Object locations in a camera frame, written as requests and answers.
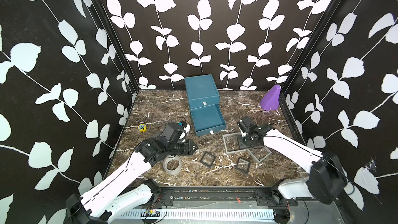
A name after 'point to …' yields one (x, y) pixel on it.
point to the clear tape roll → (172, 164)
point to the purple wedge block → (270, 101)
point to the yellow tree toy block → (142, 127)
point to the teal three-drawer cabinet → (203, 97)
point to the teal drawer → (208, 119)
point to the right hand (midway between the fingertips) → (240, 140)
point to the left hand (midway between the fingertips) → (196, 146)
